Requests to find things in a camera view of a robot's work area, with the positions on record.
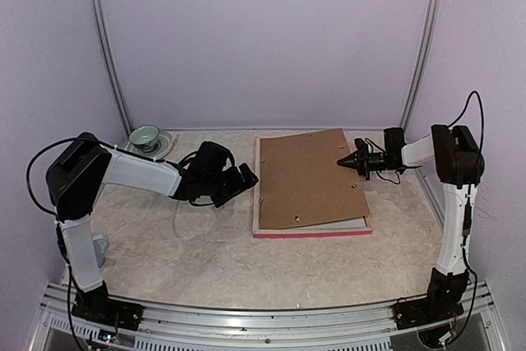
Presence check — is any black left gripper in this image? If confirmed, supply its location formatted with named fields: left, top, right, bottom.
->
left=203, top=163, right=259, bottom=208

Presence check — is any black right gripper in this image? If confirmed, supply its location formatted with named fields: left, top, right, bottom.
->
left=337, top=144, right=393, bottom=180

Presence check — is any brown backing board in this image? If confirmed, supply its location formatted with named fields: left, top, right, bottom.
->
left=258, top=127, right=372, bottom=230

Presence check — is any pink wooden picture frame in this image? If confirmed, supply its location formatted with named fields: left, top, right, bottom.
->
left=251, top=135, right=374, bottom=239

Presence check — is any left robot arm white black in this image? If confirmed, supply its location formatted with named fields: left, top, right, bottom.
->
left=45, top=132, right=258, bottom=322

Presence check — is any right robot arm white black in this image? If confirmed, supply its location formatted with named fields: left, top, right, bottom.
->
left=337, top=124, right=485, bottom=276

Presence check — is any white mat board lower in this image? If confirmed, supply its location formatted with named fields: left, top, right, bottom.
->
left=298, top=217, right=368, bottom=229

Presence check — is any green ceramic bowl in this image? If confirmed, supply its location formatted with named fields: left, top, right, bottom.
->
left=128, top=125, right=160, bottom=152

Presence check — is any white and blue mug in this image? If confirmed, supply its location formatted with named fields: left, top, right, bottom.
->
left=92, top=233, right=109, bottom=268

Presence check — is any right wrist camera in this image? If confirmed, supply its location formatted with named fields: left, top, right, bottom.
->
left=354, top=138, right=370, bottom=155

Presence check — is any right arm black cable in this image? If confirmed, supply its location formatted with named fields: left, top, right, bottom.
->
left=363, top=90, right=486, bottom=339

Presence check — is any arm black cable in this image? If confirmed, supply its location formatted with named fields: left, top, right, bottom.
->
left=25, top=136, right=206, bottom=351
left=363, top=90, right=486, bottom=339

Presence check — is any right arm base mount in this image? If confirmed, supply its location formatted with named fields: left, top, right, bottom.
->
left=393, top=268, right=469, bottom=330

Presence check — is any aluminium front rail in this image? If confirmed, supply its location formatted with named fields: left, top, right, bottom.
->
left=27, top=282, right=510, bottom=350

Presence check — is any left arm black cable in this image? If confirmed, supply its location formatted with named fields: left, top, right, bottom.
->
left=25, top=136, right=206, bottom=351

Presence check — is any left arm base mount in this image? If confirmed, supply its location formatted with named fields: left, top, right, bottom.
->
left=72, top=281, right=144, bottom=331

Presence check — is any right aluminium corner post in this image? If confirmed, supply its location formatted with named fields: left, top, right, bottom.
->
left=399, top=0, right=441, bottom=131

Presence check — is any aluminium corner post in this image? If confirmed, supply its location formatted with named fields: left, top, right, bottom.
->
left=399, top=0, right=441, bottom=131
left=89, top=0, right=133, bottom=136

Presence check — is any left aluminium corner post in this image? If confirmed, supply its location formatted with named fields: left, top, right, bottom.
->
left=89, top=0, right=133, bottom=136

